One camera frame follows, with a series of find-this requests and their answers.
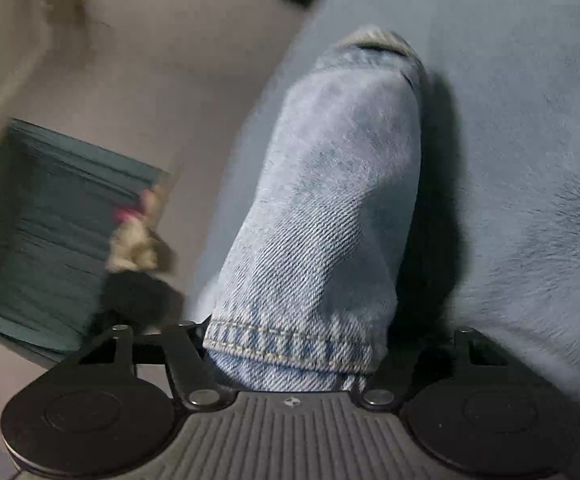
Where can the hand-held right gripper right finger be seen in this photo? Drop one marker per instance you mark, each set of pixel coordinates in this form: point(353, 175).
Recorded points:
point(396, 379)

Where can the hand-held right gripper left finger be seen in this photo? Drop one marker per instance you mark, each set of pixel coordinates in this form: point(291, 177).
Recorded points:
point(184, 360)

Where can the light blue denim jeans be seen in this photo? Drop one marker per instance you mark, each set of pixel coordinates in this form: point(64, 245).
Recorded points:
point(330, 200)

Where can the dark cloth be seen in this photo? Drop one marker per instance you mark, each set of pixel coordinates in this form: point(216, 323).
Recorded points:
point(137, 300)

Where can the beige and pink fluffy object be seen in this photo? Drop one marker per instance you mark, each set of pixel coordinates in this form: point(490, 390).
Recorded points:
point(137, 240)

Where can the blue fleece blanket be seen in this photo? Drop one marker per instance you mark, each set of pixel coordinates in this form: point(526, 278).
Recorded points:
point(520, 135)

